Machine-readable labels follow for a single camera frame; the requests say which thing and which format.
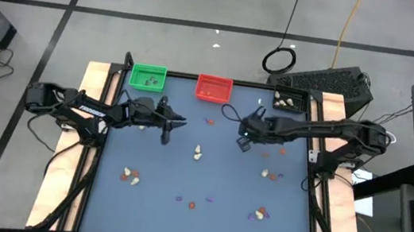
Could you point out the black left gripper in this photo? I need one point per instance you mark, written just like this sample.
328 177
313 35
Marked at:
145 111

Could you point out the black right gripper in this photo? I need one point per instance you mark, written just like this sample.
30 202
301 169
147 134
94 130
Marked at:
259 129

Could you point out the cream plastic skull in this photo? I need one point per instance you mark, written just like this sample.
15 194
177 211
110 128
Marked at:
198 149
127 171
277 94
283 103
135 181
264 173
259 215
141 127
290 101
197 156
277 103

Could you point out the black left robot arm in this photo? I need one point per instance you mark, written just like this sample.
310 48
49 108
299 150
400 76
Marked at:
91 110

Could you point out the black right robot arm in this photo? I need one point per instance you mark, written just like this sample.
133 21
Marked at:
309 127

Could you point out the green plastic basket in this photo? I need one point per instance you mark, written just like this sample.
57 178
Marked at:
135 84

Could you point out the red plastic basket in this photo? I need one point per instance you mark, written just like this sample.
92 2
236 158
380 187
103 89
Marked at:
218 87

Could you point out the black plastic basket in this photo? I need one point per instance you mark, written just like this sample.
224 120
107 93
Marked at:
301 98

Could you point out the wooden side board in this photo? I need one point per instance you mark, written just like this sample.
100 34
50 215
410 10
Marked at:
94 77
332 108

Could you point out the white paper sheet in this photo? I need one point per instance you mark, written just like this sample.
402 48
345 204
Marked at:
364 205

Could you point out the black desk bar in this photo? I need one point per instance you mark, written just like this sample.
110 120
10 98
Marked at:
382 181

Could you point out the black table frame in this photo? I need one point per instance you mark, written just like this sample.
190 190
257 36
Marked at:
235 82

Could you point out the grey mounting bracket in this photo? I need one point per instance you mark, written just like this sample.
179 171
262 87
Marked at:
312 156
68 126

